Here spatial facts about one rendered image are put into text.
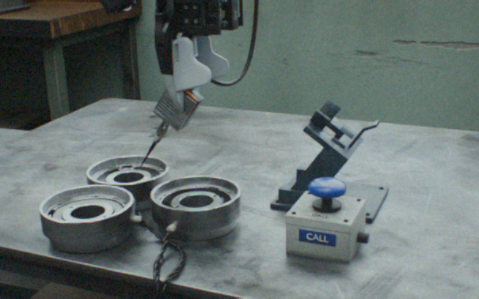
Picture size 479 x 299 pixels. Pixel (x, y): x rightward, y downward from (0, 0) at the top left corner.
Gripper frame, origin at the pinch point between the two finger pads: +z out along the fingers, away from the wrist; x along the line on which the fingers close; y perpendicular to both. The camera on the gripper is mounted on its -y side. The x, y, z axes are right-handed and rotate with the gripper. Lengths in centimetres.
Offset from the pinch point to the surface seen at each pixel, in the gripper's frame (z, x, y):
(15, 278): 93, 80, -112
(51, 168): 13.1, 1.9, -23.4
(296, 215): 8.7, -10.6, 18.4
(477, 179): 13.2, 17.6, 34.9
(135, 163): 10.1, 1.0, -8.2
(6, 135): 25, 42, -69
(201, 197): 10.6, -5.5, 4.8
